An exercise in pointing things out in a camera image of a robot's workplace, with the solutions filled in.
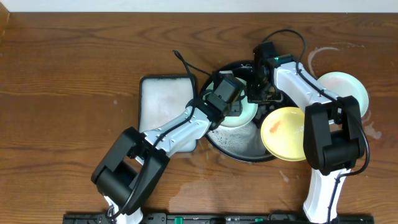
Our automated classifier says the mint plate top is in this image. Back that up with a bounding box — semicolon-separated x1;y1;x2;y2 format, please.
220;91;258;128

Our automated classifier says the mint plate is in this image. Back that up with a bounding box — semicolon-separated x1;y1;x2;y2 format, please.
318;72;369;117
220;91;258;128

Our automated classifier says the yellow plate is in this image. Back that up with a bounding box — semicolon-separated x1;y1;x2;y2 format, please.
261;107;306;162

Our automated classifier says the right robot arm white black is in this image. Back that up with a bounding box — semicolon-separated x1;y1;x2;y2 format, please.
247;42;370;223

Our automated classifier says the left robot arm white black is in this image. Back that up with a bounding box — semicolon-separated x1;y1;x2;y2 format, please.
91;93;242;223

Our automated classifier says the round black tray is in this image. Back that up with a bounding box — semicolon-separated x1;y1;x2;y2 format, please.
197;60;299;163

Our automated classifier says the black rectangular soapy water tray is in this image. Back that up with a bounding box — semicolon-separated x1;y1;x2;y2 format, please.
139;75;193;149

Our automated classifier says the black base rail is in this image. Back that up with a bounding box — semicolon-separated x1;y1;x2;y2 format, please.
62;212;375;224

